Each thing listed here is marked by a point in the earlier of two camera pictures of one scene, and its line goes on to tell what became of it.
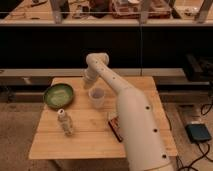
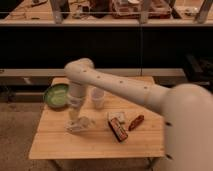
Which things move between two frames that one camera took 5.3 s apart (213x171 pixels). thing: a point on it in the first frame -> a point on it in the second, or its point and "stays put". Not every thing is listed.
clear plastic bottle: x=65 y=122 -> x=79 y=125
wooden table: x=78 y=123 stays put
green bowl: x=58 y=96 stays put
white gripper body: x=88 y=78 -> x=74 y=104
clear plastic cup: x=97 y=95 stays put
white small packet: x=111 y=114 stays put
